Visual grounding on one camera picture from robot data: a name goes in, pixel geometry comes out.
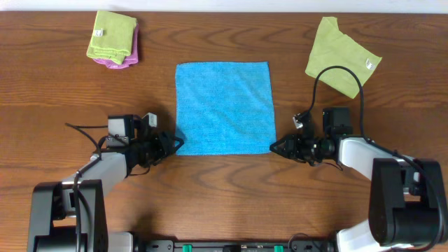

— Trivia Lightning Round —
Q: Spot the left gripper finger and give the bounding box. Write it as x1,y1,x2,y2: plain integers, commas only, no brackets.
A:
159,131,184,147
153,145,181,165

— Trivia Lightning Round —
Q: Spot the blue microfiber cloth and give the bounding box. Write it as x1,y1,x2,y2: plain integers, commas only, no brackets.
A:
175,62,277,156

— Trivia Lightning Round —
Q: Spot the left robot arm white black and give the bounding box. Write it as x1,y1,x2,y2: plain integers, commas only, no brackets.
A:
27,113,184,252

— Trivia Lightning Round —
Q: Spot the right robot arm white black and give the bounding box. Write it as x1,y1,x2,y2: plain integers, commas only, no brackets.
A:
269,107,447,251

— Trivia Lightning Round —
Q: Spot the pink folded cloth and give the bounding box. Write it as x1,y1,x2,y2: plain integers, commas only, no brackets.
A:
94,24,139,69

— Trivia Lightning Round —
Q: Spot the green cloth unfolded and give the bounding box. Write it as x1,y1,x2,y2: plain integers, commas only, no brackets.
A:
305,17,382,99

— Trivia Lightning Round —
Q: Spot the green folded cloth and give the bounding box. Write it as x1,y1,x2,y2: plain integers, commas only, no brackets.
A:
86,10,137,64

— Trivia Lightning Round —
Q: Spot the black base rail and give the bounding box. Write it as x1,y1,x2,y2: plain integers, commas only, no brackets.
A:
132,239,338,252

